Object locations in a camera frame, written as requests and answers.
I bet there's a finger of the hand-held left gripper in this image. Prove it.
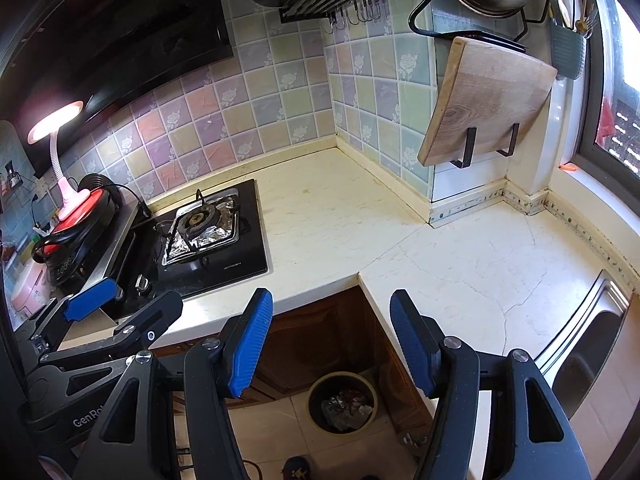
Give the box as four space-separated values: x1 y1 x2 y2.
27 279 124 357
39 290 184 370

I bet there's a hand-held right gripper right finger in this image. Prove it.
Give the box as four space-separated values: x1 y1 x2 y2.
389 288 596 480

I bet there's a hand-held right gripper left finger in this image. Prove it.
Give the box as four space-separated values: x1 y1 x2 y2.
72 287 275 480

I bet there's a round trash bin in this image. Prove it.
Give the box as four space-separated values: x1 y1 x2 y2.
306 371 378 433

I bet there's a black electric cooker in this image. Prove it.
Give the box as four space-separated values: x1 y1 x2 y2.
31 174 138 288

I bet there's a wooden cabinet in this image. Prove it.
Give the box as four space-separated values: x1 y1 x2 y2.
170 285 436 456

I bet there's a pink rice cooker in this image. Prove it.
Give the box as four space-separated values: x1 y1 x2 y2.
10 257 53 318

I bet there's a black gas stove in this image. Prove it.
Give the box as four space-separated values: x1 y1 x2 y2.
117 178 271 318

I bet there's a stove burner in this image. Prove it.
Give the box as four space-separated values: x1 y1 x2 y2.
172 189 221 251

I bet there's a dark slipper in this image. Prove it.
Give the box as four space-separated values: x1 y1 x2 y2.
282 455 313 480

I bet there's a stainless steel sink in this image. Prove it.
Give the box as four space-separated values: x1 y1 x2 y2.
535 270 638 426

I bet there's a pink desk lamp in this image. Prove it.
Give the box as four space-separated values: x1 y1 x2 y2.
27 101 106 223

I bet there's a black cutting board holder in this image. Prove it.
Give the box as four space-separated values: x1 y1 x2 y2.
450 122 521 168

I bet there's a wooden cutting board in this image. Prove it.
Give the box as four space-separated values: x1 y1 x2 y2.
417 36 558 167

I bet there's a black range hood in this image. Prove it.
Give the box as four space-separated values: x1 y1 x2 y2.
0 0 236 126

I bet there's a window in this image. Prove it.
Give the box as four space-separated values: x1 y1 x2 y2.
575 0 640 176

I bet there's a grey utensil holder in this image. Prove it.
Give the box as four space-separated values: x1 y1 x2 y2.
550 17 587 81

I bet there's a bundle of chopsticks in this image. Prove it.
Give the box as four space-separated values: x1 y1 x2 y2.
547 0 596 38

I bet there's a black power cable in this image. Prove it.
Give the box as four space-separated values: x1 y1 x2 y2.
75 174 153 218

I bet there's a wall shelf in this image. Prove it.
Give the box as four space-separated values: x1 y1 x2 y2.
0 160 26 196

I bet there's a black wire pot rack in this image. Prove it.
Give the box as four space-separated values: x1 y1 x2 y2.
407 0 556 53

